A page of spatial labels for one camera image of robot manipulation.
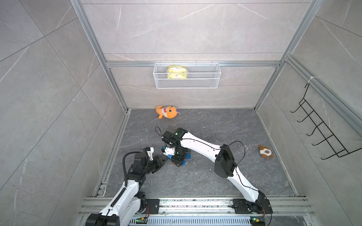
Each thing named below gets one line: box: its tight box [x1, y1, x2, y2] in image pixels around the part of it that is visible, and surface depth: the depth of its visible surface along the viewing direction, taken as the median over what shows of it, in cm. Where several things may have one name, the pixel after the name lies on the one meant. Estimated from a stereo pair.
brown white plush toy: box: [258, 144, 274, 159], surface depth 93 cm
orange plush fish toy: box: [155, 105, 181, 120], surface depth 110 cm
